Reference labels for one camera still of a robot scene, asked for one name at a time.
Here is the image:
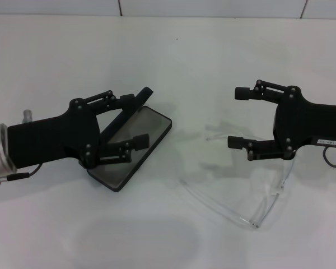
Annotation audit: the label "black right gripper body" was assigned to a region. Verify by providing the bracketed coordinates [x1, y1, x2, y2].
[272, 86, 336, 161]

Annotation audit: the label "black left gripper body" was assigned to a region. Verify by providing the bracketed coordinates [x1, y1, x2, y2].
[7, 98, 102, 169]

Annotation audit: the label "black glasses case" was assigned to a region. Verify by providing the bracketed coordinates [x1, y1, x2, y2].
[77, 86, 173, 193]

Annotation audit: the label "clear white glasses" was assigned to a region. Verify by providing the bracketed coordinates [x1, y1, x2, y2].
[179, 123, 297, 228]

